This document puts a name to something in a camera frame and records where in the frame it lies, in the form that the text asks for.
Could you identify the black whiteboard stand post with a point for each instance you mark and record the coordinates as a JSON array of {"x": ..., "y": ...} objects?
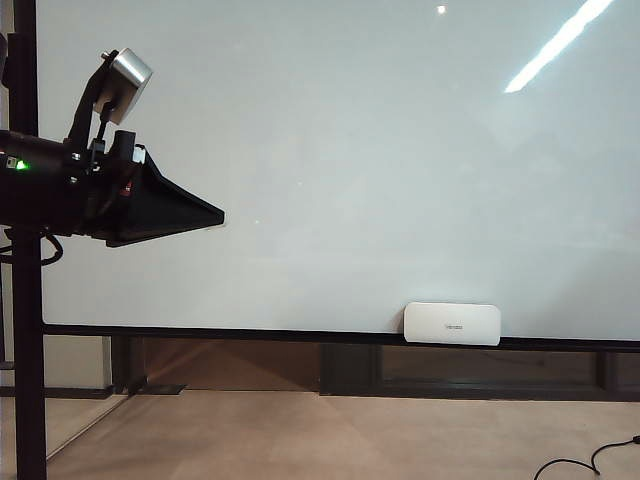
[{"x": 27, "y": 350}]

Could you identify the dark wooden post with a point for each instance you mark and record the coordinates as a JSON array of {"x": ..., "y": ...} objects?
[{"x": 127, "y": 365}]

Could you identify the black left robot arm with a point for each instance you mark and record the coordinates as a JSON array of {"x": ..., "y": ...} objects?
[{"x": 35, "y": 190}]

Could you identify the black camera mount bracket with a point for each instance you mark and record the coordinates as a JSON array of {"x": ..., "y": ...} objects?
[{"x": 85, "y": 110}]

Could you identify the black stand clamp knob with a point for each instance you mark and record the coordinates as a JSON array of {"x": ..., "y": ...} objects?
[{"x": 3, "y": 67}]

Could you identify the dark wooden low cabinet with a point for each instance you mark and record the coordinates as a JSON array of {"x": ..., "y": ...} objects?
[{"x": 450, "y": 372}]

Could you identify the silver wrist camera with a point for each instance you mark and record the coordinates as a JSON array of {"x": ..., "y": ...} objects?
[{"x": 125, "y": 82}]

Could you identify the white whiteboard eraser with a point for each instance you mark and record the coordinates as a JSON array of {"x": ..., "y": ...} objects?
[{"x": 450, "y": 324}]

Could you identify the black whiteboard bottom rail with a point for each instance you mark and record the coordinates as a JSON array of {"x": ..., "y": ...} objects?
[{"x": 250, "y": 332}]

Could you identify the dark baseboard strip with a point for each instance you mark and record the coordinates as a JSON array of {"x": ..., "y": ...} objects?
[{"x": 75, "y": 393}]

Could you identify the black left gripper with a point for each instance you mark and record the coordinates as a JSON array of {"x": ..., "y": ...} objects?
[{"x": 95, "y": 200}]

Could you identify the white whiteboard panel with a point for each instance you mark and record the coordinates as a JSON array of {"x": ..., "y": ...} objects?
[{"x": 350, "y": 175}]

